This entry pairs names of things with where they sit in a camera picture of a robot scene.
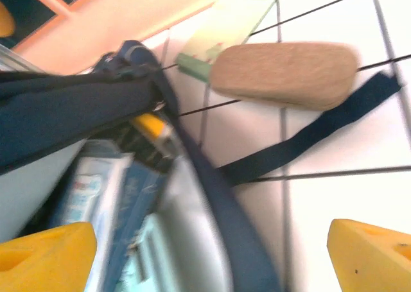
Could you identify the aluminium frame post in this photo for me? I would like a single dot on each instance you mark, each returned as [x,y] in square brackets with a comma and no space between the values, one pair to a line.
[16,61]

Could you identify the tan pencil case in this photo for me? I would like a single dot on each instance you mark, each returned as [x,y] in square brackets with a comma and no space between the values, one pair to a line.
[282,73]

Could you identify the pale green notepad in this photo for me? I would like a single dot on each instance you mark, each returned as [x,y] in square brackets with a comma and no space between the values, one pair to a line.
[231,19]

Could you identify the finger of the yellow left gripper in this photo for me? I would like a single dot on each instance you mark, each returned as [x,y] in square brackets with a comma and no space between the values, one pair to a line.
[149,125]

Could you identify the dark floral wall panel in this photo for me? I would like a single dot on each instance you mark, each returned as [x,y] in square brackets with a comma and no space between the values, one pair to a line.
[29,3]

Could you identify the blue notebook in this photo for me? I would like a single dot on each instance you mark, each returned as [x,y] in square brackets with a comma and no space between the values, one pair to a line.
[138,195]

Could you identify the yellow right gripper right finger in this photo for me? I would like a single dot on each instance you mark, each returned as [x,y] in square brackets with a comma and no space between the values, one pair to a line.
[372,260]

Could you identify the navy blue backpack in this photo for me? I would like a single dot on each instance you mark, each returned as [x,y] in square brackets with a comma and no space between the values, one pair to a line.
[64,112]

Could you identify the clear pack of pens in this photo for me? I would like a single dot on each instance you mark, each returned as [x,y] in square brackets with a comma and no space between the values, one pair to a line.
[90,189]

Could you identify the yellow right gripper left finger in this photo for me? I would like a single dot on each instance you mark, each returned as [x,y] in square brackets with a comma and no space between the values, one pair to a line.
[45,260]

